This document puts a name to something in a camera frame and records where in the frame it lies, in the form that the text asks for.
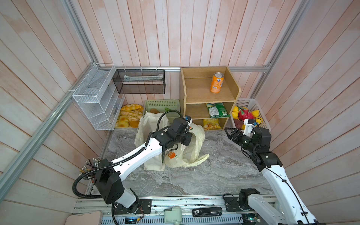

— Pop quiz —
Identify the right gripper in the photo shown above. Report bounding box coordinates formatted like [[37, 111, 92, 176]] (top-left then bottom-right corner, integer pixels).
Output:
[[225, 127, 256, 154]]

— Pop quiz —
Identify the red dragon fruit toy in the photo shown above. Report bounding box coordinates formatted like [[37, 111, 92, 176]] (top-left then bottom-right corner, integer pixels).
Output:
[[238, 108, 254, 121]]

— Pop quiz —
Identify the yellow plastic grocery bag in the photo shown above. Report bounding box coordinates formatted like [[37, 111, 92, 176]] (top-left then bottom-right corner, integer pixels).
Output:
[[165, 124, 210, 168]]

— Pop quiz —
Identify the cream canvas tote bag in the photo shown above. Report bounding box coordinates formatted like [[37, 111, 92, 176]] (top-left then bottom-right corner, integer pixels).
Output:
[[134, 112, 171, 172]]

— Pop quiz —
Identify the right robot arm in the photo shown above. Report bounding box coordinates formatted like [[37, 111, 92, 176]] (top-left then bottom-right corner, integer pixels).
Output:
[[225, 127, 319, 225]]

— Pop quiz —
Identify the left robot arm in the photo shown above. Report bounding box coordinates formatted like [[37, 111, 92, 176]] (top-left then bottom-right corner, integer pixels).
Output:
[[72, 115, 193, 214]]

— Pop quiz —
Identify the yellow snack bag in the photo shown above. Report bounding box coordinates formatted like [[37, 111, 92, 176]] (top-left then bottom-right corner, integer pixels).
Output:
[[203, 118, 221, 130]]

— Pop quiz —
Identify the yellow lemon toy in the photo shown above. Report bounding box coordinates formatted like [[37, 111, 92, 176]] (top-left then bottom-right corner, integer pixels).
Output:
[[255, 117, 263, 126]]

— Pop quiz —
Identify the green snack bag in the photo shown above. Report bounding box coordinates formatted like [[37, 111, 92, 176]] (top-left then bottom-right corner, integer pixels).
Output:
[[206, 103, 229, 118]]

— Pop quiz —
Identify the brown potato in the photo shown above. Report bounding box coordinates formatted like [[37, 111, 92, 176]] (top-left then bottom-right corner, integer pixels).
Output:
[[150, 108, 160, 114]]

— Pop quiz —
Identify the green plastic basket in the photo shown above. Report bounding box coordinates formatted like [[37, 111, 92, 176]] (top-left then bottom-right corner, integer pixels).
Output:
[[143, 99, 181, 115]]

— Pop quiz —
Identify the white fruit basket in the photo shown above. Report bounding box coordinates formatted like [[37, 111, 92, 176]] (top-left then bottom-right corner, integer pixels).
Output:
[[235, 97, 272, 131]]

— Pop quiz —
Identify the wooden shelf unit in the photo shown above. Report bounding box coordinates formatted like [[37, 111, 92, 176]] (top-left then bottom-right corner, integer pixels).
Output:
[[179, 66, 241, 125]]

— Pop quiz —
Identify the pile of bread buns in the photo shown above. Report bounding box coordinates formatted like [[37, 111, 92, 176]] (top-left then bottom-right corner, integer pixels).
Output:
[[115, 104, 144, 128]]

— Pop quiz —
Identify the orange soda can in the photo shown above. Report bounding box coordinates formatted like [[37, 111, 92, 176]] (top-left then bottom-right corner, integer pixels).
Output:
[[210, 72, 224, 94]]

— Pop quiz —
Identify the black barcode scanner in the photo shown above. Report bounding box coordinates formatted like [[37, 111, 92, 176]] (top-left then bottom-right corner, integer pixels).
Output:
[[192, 206, 223, 218]]

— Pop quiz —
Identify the white adapter box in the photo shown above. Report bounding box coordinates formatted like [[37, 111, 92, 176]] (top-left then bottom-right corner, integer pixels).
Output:
[[164, 206, 182, 225]]

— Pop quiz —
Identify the black mesh wall basket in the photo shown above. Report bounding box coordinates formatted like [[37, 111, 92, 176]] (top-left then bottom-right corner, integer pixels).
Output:
[[112, 69, 166, 94]]

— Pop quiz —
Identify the white wire rack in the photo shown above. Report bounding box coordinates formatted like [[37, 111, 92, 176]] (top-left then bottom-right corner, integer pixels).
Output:
[[73, 63, 124, 131]]

